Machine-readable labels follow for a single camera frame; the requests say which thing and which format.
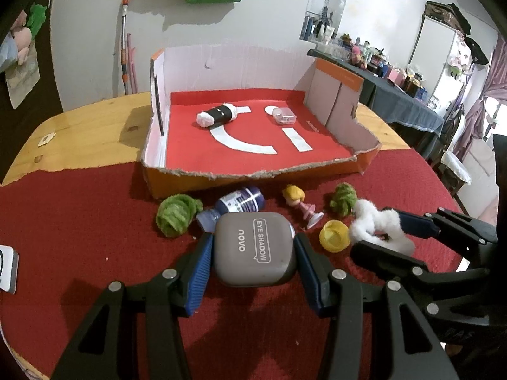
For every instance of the pink plush toy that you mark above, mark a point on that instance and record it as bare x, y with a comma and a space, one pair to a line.
22, 36

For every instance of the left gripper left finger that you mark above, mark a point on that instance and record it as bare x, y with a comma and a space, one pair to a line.
105, 345

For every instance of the white fluffy scrunchie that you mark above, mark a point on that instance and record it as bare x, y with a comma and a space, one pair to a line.
380, 227

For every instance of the yellow-haired pink doll figure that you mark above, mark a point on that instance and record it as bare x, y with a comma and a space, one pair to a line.
295, 198

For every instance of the dark blue ink bottle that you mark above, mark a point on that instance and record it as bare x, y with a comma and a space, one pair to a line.
246, 200

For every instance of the green plush toy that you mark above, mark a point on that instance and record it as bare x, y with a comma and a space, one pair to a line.
36, 18

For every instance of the grey plastic bag on door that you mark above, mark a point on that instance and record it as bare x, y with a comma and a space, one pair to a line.
8, 52

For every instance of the white square device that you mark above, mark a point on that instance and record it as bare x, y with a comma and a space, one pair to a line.
8, 268

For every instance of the clear plastic box with clips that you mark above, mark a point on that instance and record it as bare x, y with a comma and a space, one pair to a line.
284, 116

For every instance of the orange cardboard box tray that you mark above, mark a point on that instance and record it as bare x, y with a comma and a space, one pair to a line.
180, 157

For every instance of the grey eye shadow case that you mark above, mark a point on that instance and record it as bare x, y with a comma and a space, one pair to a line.
254, 249

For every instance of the black and white sock roll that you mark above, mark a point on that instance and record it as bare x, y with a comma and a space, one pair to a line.
217, 116

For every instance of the small white sticker tag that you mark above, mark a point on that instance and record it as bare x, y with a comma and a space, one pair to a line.
46, 139

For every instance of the red table cloth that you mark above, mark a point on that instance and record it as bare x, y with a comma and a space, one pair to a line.
78, 230

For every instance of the dark-clothed side table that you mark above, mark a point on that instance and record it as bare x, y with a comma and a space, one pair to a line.
389, 102

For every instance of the green fuzzy scrunchie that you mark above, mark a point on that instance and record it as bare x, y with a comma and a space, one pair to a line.
176, 213
343, 200

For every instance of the metal pole with red tip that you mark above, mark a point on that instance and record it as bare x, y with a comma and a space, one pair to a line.
123, 47

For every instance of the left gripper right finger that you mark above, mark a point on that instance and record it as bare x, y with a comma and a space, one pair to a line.
404, 345

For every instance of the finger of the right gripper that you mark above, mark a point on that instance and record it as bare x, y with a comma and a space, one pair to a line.
380, 257
448, 227

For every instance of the yellow plastic cap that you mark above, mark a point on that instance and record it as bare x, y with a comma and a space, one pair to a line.
334, 236

